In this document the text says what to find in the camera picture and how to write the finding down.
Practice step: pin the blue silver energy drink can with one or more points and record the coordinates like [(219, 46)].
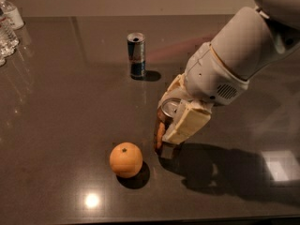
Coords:
[(136, 55)]

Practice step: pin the orange fruit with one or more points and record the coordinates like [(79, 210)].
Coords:
[(126, 160)]

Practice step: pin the clear water bottle white label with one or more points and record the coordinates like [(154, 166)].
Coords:
[(12, 13)]

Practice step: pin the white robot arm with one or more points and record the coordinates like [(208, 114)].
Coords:
[(256, 37)]

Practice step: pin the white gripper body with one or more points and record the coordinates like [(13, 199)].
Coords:
[(210, 76)]

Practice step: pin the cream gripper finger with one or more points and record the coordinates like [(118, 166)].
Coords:
[(187, 117), (175, 90)]

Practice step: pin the orange soda can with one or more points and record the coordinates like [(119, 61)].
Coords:
[(165, 114)]

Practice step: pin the clear water bottle front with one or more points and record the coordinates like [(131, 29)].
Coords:
[(8, 38)]

